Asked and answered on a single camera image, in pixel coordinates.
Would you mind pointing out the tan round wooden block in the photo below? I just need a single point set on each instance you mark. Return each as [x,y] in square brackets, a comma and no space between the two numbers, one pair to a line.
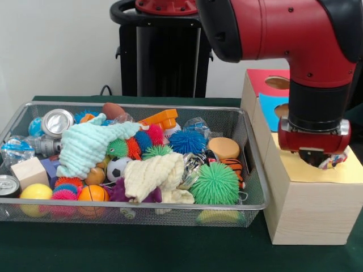
[223,148]

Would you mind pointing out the green spiky ball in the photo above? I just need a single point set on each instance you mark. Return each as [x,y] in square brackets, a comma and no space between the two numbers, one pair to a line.
[215,183]

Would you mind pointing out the small orange basketball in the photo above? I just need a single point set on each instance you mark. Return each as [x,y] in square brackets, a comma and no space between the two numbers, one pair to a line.
[92,194]

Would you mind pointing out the cream yellow cloth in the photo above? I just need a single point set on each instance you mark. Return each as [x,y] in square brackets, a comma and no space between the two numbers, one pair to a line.
[148,177]

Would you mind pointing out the orange plastic toy brick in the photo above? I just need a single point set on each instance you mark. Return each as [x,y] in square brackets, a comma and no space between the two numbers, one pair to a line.
[160,118]

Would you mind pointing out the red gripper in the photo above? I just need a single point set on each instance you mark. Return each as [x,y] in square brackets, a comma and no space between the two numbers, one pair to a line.
[312,141]

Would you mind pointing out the wooden box with three holes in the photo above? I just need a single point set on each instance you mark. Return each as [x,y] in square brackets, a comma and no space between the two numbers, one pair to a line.
[312,215]

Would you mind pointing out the small soccer ball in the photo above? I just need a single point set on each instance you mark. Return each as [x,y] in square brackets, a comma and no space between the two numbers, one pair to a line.
[117,169]

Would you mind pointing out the pink spiky ball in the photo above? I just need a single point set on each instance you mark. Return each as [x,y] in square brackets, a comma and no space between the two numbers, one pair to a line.
[63,194]

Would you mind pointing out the polka-dot cloth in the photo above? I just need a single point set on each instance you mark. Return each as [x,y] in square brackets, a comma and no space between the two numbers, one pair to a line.
[334,160]

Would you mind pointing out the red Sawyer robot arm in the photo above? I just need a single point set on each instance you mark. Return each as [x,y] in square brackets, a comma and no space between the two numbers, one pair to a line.
[295,39]

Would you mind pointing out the dark green tablecloth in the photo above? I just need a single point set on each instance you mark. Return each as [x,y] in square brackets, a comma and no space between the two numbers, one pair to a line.
[142,249]

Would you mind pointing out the silver drink can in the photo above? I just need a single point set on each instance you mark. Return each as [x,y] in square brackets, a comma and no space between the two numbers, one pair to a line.
[57,122]

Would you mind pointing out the clear mesh bin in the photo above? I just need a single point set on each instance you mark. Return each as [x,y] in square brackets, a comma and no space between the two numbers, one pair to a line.
[252,181]

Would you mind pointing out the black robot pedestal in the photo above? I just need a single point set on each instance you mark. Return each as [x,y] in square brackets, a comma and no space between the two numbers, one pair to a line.
[164,56]

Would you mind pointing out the blue spiky ball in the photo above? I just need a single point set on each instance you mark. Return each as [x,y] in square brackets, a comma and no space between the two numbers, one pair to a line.
[187,141]

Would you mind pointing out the mint green cloth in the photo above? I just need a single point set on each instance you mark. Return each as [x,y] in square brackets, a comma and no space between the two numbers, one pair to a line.
[88,148]

